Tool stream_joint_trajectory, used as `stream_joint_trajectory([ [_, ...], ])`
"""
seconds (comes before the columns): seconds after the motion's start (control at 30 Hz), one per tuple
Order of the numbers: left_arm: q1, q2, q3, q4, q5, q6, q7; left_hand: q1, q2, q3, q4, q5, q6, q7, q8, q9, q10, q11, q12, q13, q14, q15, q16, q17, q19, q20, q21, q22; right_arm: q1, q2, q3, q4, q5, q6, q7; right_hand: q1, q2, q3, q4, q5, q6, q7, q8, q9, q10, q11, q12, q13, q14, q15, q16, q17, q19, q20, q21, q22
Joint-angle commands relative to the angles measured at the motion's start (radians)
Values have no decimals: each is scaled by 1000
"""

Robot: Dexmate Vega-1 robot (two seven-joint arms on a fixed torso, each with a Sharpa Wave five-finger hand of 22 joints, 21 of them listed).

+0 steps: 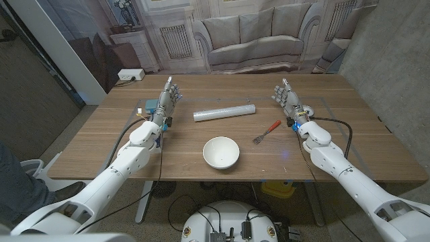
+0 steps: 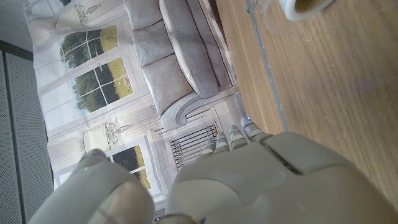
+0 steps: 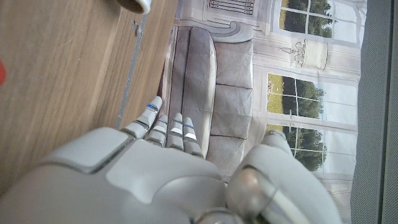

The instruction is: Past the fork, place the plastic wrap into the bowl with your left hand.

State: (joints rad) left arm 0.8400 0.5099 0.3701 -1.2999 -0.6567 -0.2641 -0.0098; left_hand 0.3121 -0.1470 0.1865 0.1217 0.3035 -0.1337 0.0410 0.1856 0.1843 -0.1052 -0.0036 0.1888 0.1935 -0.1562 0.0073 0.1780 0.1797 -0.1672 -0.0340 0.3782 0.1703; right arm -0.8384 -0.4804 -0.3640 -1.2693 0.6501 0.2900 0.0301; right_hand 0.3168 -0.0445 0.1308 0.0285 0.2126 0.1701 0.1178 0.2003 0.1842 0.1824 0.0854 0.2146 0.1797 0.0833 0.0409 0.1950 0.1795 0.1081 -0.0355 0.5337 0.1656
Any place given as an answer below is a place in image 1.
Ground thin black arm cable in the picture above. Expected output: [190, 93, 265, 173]
[295, 129, 363, 242]
[75, 132, 165, 235]

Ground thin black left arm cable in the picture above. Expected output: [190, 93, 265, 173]
[75, 132, 165, 235]

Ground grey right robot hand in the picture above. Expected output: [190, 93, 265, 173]
[271, 77, 315, 130]

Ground white chair base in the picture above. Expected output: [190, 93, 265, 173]
[19, 151, 91, 193]

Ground fork with orange handle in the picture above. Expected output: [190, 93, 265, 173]
[252, 120, 282, 145]

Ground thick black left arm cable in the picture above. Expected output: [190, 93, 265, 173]
[105, 116, 149, 169]

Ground person's leg in dark trousers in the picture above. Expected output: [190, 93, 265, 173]
[0, 140, 56, 225]

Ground printed living room backdrop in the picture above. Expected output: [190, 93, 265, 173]
[35, 0, 380, 95]

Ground black floor cable loop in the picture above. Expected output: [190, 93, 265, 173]
[167, 194, 222, 233]

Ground white table leg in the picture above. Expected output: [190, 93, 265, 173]
[134, 180, 154, 225]
[304, 181, 326, 227]

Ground small teal plastic box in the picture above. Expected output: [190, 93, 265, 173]
[144, 98, 160, 114]

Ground black power strip cable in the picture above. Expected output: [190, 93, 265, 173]
[114, 76, 137, 87]

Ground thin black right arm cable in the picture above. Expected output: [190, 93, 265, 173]
[295, 129, 363, 242]

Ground yellow object under table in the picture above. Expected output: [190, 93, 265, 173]
[261, 180, 296, 199]

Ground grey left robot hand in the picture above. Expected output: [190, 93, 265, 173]
[150, 76, 183, 129]

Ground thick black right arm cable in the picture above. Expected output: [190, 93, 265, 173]
[308, 116, 353, 159]

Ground white power strip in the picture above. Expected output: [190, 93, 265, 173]
[117, 68, 146, 81]

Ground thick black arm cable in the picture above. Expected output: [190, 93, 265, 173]
[308, 116, 353, 159]
[105, 116, 149, 169]

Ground white door frame post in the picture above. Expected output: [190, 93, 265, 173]
[6, 0, 108, 106]

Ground white ceramic bowl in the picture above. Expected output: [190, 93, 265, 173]
[202, 136, 241, 170]

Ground clear plastic wrap roll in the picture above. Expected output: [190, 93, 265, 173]
[193, 104, 256, 122]

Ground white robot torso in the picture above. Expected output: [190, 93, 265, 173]
[180, 200, 279, 242]

